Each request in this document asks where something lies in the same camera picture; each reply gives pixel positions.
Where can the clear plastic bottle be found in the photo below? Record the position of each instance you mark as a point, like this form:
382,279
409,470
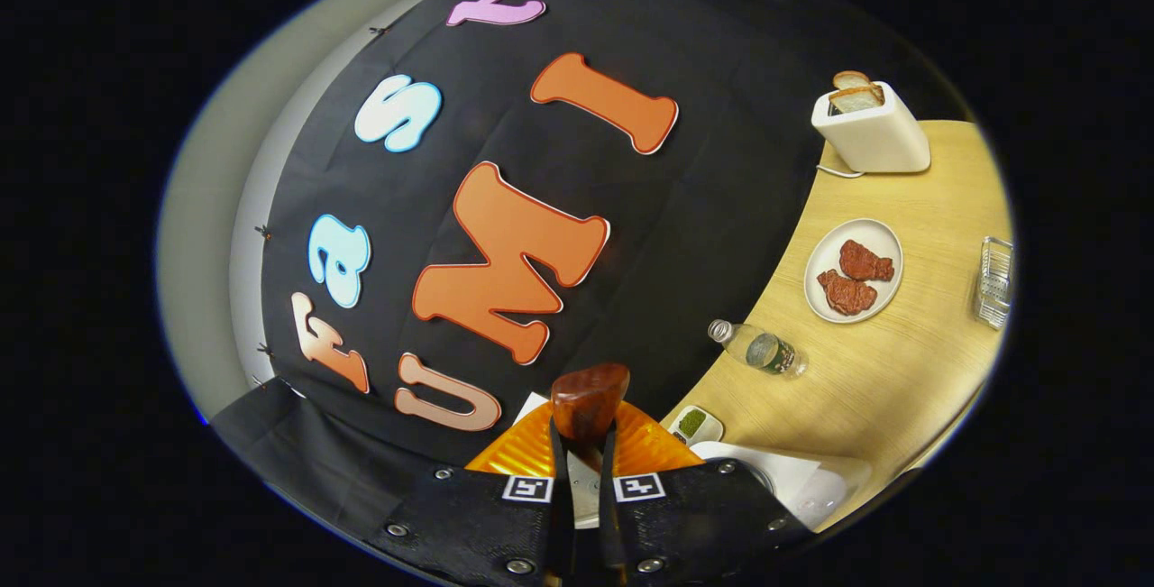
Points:
766,353

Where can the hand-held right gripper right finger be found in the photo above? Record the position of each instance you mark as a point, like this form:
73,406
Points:
703,524

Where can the green beans portion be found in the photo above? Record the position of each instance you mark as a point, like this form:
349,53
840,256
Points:
692,423

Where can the square bread slice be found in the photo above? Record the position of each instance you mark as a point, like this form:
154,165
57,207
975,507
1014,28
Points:
856,100

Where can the white round plate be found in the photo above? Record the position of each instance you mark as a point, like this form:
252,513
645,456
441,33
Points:
856,231

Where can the brown wooden spoon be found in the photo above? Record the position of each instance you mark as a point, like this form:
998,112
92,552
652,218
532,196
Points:
590,402

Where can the black backdrop cloth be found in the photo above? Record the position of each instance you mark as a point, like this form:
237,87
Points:
721,73

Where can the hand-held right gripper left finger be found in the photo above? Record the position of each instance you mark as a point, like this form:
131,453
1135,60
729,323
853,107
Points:
478,524

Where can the white toaster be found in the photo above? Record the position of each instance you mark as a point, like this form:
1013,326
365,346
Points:
883,141

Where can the red meat piece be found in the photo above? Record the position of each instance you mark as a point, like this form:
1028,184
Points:
865,261
847,294

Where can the rounded bread slice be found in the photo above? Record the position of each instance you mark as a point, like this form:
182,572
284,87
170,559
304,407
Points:
850,79

